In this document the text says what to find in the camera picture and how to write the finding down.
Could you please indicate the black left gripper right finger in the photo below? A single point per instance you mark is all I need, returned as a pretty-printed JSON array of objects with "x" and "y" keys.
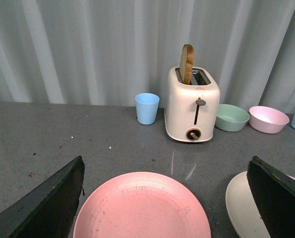
[{"x": 274, "y": 196}]

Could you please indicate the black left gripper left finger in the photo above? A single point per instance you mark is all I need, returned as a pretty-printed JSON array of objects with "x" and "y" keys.
[{"x": 47, "y": 211}]

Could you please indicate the pink plate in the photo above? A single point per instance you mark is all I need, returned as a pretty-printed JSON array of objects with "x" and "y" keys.
[{"x": 142, "y": 205}]

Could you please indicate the cream white plate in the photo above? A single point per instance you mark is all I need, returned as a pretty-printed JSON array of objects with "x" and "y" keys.
[{"x": 242, "y": 210}]

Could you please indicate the pink bowl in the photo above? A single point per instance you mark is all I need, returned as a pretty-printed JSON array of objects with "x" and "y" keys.
[{"x": 267, "y": 120}]

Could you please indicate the mint green bowl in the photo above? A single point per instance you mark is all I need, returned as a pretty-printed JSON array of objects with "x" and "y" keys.
[{"x": 231, "y": 118}]

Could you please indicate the cream white toaster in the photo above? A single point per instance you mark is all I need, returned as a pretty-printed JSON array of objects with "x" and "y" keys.
[{"x": 191, "y": 110}]

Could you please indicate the light blue plastic cup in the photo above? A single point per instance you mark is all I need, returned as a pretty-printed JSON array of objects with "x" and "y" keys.
[{"x": 146, "y": 107}]

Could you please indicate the slice of toast bread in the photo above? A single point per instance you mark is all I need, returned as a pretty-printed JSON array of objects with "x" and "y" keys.
[{"x": 186, "y": 63}]

